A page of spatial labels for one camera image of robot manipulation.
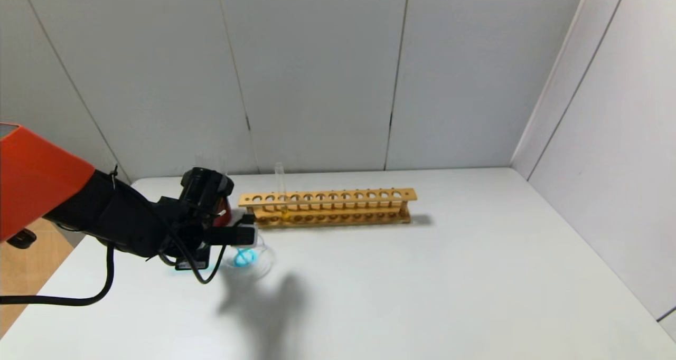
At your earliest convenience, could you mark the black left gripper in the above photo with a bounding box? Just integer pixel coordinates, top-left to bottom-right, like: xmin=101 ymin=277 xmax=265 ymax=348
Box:
xmin=175 ymin=244 xmax=211 ymax=270

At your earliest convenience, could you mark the test tube with blue pigment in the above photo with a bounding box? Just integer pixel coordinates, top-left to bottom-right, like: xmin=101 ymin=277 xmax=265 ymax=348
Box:
xmin=239 ymin=219 xmax=266 ymax=255

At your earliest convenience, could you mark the test tube with yellow pigment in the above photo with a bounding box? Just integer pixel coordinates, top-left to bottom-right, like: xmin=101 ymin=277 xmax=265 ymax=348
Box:
xmin=274 ymin=162 xmax=291 ymax=222

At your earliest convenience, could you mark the wooden test tube rack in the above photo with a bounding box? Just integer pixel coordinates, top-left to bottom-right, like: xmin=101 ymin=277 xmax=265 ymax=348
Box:
xmin=239 ymin=188 xmax=418 ymax=230

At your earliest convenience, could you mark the dark red cup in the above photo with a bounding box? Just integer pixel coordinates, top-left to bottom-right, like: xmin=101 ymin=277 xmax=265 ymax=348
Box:
xmin=213 ymin=193 xmax=233 ymax=228

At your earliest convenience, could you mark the clear glass beaker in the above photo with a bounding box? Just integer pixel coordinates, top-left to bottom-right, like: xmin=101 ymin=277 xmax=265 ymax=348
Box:
xmin=219 ymin=233 xmax=277 ymax=281

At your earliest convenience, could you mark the thin black camera cable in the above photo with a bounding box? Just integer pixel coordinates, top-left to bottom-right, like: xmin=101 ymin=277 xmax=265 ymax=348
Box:
xmin=158 ymin=233 xmax=229 ymax=286

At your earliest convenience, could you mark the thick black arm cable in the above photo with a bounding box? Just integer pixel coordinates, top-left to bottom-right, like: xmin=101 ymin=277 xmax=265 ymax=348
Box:
xmin=0 ymin=243 xmax=115 ymax=306

